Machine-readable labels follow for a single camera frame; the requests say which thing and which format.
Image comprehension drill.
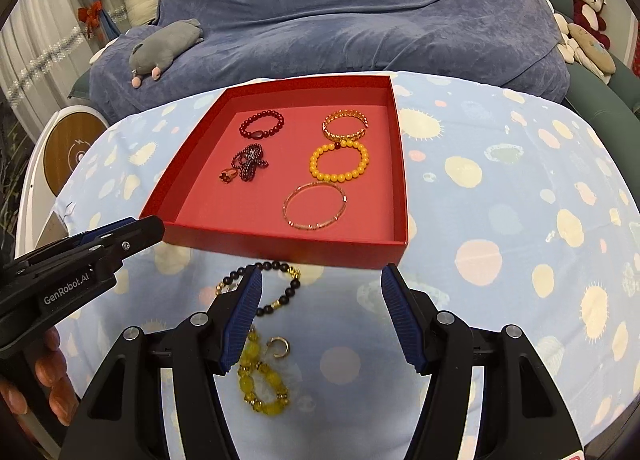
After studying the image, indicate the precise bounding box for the thin metal bangle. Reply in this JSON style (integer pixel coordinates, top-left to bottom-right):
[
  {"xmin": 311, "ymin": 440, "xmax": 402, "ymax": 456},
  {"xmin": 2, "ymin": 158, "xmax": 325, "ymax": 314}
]
[{"xmin": 283, "ymin": 181, "xmax": 348, "ymax": 231}]

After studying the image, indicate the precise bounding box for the brown cardboard piece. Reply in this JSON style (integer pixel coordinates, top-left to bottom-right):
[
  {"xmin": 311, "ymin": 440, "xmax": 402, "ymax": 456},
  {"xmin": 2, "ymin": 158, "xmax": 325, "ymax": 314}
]
[{"xmin": 35, "ymin": 210, "xmax": 71, "ymax": 246}]

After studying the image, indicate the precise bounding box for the blue velvet blanket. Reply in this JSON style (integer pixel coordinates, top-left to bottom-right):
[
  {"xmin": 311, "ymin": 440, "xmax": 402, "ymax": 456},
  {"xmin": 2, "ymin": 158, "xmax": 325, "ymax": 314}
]
[{"xmin": 87, "ymin": 0, "xmax": 571, "ymax": 123}]

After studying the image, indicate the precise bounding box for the purple bead necklace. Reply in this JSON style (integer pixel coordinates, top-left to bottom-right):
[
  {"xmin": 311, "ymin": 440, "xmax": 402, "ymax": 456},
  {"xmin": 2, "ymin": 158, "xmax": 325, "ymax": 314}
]
[{"xmin": 231, "ymin": 145, "xmax": 271, "ymax": 182}]

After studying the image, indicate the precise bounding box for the person's left hand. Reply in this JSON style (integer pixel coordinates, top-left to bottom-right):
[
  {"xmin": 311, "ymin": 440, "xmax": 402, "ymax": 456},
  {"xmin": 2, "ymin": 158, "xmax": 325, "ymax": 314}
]
[{"xmin": 0, "ymin": 327, "xmax": 80, "ymax": 428}]

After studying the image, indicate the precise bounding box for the grey plush animal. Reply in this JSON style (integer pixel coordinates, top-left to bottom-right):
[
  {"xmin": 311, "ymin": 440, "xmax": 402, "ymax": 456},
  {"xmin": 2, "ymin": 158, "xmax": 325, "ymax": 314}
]
[{"xmin": 129, "ymin": 19, "xmax": 205, "ymax": 88}]

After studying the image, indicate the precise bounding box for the dark brown bead bracelet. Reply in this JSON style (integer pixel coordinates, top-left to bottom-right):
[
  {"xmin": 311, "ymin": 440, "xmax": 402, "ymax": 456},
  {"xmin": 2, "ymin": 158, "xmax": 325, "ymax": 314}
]
[{"xmin": 216, "ymin": 261, "xmax": 303, "ymax": 318}]

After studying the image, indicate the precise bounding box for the white round wooden-top table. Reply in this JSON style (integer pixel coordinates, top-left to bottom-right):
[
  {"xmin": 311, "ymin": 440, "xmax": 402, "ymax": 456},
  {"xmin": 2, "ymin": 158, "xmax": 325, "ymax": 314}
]
[{"xmin": 15, "ymin": 107, "xmax": 111, "ymax": 261}]

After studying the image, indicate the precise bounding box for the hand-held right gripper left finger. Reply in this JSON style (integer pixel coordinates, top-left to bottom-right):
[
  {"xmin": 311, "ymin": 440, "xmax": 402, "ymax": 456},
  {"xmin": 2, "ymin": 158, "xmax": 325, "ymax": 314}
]
[{"xmin": 59, "ymin": 269, "xmax": 264, "ymax": 460}]

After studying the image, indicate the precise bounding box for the small white plush toy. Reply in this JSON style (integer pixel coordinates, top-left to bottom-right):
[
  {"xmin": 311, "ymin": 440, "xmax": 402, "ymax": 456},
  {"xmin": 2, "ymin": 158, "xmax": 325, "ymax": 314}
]
[{"xmin": 552, "ymin": 12, "xmax": 608, "ymax": 86}]

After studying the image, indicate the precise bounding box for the red cardboard box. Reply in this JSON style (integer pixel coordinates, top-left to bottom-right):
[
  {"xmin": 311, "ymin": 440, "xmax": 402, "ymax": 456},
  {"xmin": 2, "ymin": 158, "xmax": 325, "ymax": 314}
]
[{"xmin": 139, "ymin": 74, "xmax": 411, "ymax": 270}]

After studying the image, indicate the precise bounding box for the dark red bead bracelet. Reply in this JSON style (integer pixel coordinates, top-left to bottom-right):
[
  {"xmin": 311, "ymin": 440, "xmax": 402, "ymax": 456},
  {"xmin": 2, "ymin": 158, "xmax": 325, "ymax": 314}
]
[{"xmin": 239, "ymin": 110, "xmax": 285, "ymax": 141}]

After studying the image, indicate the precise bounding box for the gold cuff bracelet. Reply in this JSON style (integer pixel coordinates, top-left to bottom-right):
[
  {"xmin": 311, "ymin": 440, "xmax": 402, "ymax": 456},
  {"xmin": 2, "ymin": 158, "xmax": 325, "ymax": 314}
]
[{"xmin": 321, "ymin": 109, "xmax": 371, "ymax": 142}]

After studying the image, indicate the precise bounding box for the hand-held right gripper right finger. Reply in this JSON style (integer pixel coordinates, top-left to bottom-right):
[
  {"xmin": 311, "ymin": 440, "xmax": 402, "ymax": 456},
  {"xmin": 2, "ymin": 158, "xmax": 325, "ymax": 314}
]
[{"xmin": 380, "ymin": 264, "xmax": 586, "ymax": 460}]

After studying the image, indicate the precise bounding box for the white sheer curtain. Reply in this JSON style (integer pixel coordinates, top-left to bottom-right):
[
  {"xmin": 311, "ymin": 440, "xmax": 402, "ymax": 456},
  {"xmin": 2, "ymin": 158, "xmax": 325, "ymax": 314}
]
[{"xmin": 0, "ymin": 0, "xmax": 96, "ymax": 111}]

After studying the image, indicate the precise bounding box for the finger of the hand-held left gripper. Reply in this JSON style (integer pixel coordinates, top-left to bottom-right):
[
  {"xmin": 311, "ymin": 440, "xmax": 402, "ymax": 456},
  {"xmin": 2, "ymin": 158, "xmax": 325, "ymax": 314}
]
[{"xmin": 100, "ymin": 216, "xmax": 166, "ymax": 259}]

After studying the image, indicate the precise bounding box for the red ribbon bow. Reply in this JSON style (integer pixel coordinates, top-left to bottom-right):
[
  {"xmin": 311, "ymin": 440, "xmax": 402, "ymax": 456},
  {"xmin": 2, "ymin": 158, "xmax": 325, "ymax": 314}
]
[{"xmin": 77, "ymin": 0, "xmax": 103, "ymax": 23}]

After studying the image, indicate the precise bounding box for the red monkey plush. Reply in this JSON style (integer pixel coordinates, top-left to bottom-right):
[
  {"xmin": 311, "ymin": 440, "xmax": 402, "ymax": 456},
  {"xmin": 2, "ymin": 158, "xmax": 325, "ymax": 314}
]
[{"xmin": 566, "ymin": 0, "xmax": 612, "ymax": 48}]

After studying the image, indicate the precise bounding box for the colourful wall hanging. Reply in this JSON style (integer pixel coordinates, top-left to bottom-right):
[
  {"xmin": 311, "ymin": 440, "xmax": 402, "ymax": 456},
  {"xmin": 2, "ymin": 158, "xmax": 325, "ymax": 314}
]
[{"xmin": 629, "ymin": 15, "xmax": 640, "ymax": 116}]

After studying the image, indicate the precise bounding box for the yellow-green stone bracelet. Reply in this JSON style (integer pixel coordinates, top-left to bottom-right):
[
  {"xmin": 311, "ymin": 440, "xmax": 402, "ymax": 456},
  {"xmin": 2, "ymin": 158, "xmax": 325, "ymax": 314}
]
[{"xmin": 236, "ymin": 325, "xmax": 291, "ymax": 416}]

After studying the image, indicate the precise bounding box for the orange-yellow bead bracelet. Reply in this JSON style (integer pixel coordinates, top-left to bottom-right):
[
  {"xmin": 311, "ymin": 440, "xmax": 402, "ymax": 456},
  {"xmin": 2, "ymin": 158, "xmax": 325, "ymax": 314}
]
[{"xmin": 309, "ymin": 139, "xmax": 370, "ymax": 184}]

